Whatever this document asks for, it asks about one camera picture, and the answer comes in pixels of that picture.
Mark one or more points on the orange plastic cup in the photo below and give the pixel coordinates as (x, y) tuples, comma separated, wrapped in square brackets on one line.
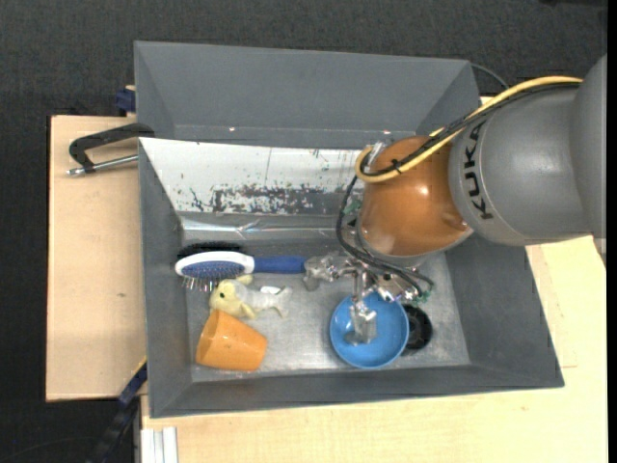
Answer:
[(231, 343)]

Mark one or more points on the blue plastic bowl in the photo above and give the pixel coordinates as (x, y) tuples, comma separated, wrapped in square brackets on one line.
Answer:
[(385, 340)]

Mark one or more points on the pale wood board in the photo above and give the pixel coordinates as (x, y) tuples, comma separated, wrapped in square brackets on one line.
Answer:
[(91, 258)]

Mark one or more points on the blue and white hairbrush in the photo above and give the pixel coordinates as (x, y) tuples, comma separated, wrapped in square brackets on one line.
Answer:
[(217, 264)]

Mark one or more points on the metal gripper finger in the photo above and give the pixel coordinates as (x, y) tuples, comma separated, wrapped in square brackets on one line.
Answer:
[(362, 323), (324, 268)]

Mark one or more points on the grey metal bin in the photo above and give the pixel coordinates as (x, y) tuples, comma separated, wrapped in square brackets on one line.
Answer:
[(299, 89)]

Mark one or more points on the clear plastic toy figure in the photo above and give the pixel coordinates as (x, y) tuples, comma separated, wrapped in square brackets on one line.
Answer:
[(267, 299)]

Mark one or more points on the black round ribbed object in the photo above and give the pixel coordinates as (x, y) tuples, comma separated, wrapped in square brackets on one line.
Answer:
[(420, 330)]

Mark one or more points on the yellow plush toy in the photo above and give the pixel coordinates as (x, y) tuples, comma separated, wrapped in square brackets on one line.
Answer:
[(226, 299)]

